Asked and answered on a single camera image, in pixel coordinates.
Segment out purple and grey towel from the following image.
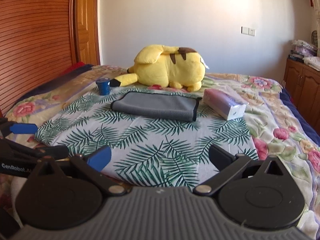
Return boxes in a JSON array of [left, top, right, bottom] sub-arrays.
[[110, 92, 201, 122]]

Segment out palm leaf print cloth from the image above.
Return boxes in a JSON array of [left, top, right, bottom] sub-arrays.
[[35, 88, 258, 189]]

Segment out pink tissue pack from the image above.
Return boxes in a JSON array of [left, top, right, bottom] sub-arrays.
[[203, 87, 248, 121]]

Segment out blue cylindrical container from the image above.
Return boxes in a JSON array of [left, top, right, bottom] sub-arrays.
[[95, 78, 111, 96]]

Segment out wooden slatted headboard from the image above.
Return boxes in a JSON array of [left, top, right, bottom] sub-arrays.
[[1, 0, 77, 114]]

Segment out yellow Pikachu plush toy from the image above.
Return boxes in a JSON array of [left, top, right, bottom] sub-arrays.
[[110, 44, 209, 92]]

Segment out wooden side cabinet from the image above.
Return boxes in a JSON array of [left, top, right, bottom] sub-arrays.
[[283, 59, 320, 133]]

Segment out white folded cloth on cabinet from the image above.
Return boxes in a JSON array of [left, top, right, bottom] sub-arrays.
[[303, 56, 320, 71]]

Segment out stack of folded linens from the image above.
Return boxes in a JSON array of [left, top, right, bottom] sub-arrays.
[[288, 40, 318, 63]]

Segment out green woven fan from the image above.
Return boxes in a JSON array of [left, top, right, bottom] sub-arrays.
[[311, 30, 318, 47]]

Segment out wooden door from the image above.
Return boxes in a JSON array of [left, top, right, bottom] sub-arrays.
[[74, 0, 100, 66]]

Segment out white wall switch socket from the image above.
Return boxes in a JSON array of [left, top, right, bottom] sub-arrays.
[[241, 27, 255, 36]]

